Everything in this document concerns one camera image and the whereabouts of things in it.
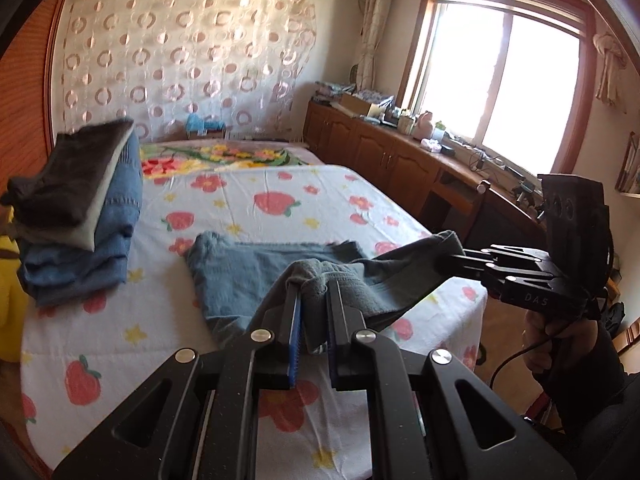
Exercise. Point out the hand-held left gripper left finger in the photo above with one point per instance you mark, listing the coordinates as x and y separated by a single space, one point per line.
295 345

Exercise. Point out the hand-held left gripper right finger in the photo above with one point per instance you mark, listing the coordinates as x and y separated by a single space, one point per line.
331 340

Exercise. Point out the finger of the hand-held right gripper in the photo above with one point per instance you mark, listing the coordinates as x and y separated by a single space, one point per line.
490 267
520 254

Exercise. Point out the grey-blue pants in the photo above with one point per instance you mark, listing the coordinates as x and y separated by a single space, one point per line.
250 270

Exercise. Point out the person's right forearm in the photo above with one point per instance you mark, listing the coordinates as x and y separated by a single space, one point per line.
590 375

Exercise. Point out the dark grey folded pants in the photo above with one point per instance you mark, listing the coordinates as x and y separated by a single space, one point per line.
65 175

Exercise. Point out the person's right hand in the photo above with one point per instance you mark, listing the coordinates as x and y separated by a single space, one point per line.
535 335

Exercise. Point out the wooden chair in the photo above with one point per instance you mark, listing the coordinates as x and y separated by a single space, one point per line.
455 210

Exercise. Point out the small black box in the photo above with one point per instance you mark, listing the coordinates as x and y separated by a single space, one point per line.
447 150

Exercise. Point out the white strawberry print sheet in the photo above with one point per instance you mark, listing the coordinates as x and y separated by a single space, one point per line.
150 360

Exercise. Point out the wooden sideboard cabinet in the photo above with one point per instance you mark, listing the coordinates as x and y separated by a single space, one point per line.
380 160

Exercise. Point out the wooden framed window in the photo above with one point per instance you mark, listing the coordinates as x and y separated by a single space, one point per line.
500 75

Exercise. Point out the floral blanket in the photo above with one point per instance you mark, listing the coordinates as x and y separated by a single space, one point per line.
225 155

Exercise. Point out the open cardboard box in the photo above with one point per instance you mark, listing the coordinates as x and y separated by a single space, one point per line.
357 105

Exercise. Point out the blue patterned cloth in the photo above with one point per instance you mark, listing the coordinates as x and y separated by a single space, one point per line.
367 95

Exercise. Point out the small brown cardboard box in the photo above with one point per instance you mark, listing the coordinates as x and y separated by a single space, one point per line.
215 135

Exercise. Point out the blue denim folded jeans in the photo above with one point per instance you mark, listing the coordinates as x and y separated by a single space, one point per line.
122 195
65 271

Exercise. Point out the pile of patterned cloth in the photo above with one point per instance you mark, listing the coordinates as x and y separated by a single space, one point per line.
330 91

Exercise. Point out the blue item on box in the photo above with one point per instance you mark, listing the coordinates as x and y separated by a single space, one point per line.
202 122

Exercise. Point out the yellow plush toy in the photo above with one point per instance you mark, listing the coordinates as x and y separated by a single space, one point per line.
10 300

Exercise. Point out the sheer circle pattern curtain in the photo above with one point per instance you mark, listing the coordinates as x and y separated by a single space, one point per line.
190 55

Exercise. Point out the wooden slatted wardrobe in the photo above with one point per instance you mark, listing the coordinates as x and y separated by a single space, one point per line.
30 125

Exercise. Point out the wooden picture frame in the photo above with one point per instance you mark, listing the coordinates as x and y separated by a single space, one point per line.
629 165

